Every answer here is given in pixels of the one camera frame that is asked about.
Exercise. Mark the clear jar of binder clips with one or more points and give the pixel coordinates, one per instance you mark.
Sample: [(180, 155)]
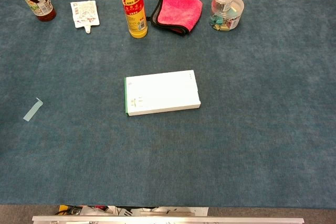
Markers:
[(227, 11)]

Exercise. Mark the white box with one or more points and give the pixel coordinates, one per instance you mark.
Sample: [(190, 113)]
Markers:
[(160, 91)]

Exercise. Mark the pale green tape strip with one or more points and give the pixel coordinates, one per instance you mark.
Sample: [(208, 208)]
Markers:
[(32, 110)]

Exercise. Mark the white spouted refill pouch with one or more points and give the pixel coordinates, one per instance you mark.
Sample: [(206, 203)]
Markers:
[(84, 12)]

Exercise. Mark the white base plate with clutter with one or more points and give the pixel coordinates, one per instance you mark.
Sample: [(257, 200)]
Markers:
[(162, 211)]

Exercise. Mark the aluminium profile rail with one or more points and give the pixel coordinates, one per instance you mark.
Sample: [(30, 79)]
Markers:
[(168, 219)]

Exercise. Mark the yellow bottle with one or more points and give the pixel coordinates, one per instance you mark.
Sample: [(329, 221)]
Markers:
[(134, 9)]

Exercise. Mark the pink microfiber cloth black trim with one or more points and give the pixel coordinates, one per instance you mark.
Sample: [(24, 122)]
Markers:
[(178, 10)]

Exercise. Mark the teal felt table mat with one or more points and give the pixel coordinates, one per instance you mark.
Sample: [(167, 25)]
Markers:
[(168, 155)]

